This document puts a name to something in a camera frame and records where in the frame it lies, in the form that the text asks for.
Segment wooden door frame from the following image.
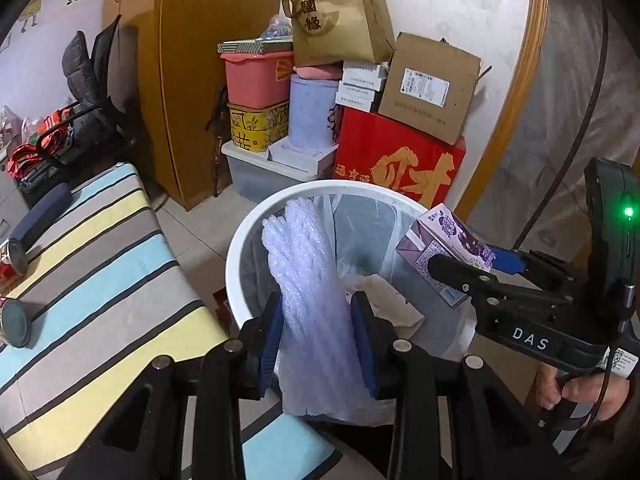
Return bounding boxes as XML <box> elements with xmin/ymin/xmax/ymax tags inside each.
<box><xmin>455</xmin><ymin>0</ymin><xmax>552</xmax><ymax>222</ymax></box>

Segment purple drink carton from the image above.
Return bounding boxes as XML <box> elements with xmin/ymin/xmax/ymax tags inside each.
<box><xmin>396</xmin><ymin>203</ymin><xmax>496</xmax><ymax>311</ymax></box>

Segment striped tub lid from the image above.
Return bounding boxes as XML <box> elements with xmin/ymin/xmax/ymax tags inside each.
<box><xmin>217</xmin><ymin>39</ymin><xmax>295</xmax><ymax>56</ymax></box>

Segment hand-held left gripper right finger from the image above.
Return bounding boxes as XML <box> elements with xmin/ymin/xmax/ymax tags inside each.
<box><xmin>350</xmin><ymin>292</ymin><xmax>568</xmax><ymax>480</ymax></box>

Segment yellow printed box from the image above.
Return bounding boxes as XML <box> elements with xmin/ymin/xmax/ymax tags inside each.
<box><xmin>227</xmin><ymin>101</ymin><xmax>291</xmax><ymax>154</ymax></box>

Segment black folded umbrella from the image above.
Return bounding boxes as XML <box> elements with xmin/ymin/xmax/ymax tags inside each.
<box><xmin>205</xmin><ymin>85</ymin><xmax>232</xmax><ymax>199</ymax></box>

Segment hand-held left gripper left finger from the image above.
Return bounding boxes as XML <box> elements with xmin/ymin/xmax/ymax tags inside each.
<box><xmin>57</xmin><ymin>291</ymin><xmax>286</xmax><ymax>480</ymax></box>

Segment crumpled paper tissue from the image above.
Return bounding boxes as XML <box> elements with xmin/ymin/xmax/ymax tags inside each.
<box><xmin>345</xmin><ymin>272</ymin><xmax>427</xmax><ymax>337</ymax></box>

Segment white foam net sleeve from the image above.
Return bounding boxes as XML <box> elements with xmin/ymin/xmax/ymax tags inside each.
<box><xmin>261</xmin><ymin>200</ymin><xmax>363</xmax><ymax>413</ymax></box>

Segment white flat box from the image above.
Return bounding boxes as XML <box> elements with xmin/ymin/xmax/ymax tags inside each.
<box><xmin>267</xmin><ymin>137</ymin><xmax>340</xmax><ymax>174</ymax></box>

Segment person's right hand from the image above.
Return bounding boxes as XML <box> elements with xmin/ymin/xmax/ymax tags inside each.
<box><xmin>532</xmin><ymin>364</ymin><xmax>632</xmax><ymax>422</ymax></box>

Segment brown paper bag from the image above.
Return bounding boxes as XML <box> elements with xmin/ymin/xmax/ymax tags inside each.
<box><xmin>281</xmin><ymin>0</ymin><xmax>397</xmax><ymax>69</ymax></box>

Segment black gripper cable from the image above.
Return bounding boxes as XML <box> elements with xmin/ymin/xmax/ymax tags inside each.
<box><xmin>580</xmin><ymin>280</ymin><xmax>637</xmax><ymax>442</ymax></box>

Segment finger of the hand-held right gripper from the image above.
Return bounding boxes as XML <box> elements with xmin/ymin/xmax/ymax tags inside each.
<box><xmin>481</xmin><ymin>245</ymin><xmax>582</xmax><ymax>292</ymax></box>
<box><xmin>427</xmin><ymin>254</ymin><xmax>502</xmax><ymax>307</ymax></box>

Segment brown cardboard box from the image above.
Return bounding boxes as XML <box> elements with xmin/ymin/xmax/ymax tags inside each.
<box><xmin>377</xmin><ymin>32</ymin><xmax>482</xmax><ymax>147</ymax></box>

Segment white round waste bin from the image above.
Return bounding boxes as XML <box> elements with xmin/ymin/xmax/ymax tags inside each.
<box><xmin>225</xmin><ymin>180</ymin><xmax>477</xmax><ymax>366</ymax></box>

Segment dark padded armchair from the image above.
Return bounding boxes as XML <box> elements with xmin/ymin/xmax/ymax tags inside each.
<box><xmin>62</xmin><ymin>15</ymin><xmax>139</xmax><ymax>161</ymax></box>

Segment red gift box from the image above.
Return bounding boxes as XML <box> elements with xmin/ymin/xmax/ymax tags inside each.
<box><xmin>332</xmin><ymin>106</ymin><xmax>467</xmax><ymax>212</ymax></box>

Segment red shopping bags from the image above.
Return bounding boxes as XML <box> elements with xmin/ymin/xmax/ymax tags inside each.
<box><xmin>7</xmin><ymin>102</ymin><xmax>77</xmax><ymax>177</ymax></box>

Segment stack of white boxes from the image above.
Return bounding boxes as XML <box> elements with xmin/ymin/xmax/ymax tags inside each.
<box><xmin>335</xmin><ymin>60</ymin><xmax>391</xmax><ymax>114</ymax></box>

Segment red printed can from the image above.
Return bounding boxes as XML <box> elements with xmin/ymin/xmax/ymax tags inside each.
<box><xmin>0</xmin><ymin>239</ymin><xmax>32</xmax><ymax>279</ymax></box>
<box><xmin>0</xmin><ymin>297</ymin><xmax>34</xmax><ymax>349</ymax></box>

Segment wooden wardrobe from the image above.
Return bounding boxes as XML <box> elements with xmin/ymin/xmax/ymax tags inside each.
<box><xmin>102</xmin><ymin>0</ymin><xmax>287</xmax><ymax>212</ymax></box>

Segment pink plastic tub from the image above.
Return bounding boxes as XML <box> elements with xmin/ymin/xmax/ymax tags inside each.
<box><xmin>220</xmin><ymin>50</ymin><xmax>295</xmax><ymax>110</ymax></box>

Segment striped bed sheet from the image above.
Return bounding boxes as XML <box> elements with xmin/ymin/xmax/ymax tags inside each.
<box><xmin>0</xmin><ymin>162</ymin><xmax>346</xmax><ymax>480</ymax></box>

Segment grey plastic storage box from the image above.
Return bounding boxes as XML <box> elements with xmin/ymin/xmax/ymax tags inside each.
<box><xmin>221</xmin><ymin>140</ymin><xmax>332</xmax><ymax>204</ymax></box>

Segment pale blue cylinder box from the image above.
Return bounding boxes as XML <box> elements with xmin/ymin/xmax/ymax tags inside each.
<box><xmin>289</xmin><ymin>63</ymin><xmax>346</xmax><ymax>149</ymax></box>

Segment grey door curtain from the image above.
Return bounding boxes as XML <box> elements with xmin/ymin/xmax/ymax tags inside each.
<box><xmin>470</xmin><ymin>0</ymin><xmax>640</xmax><ymax>273</ymax></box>

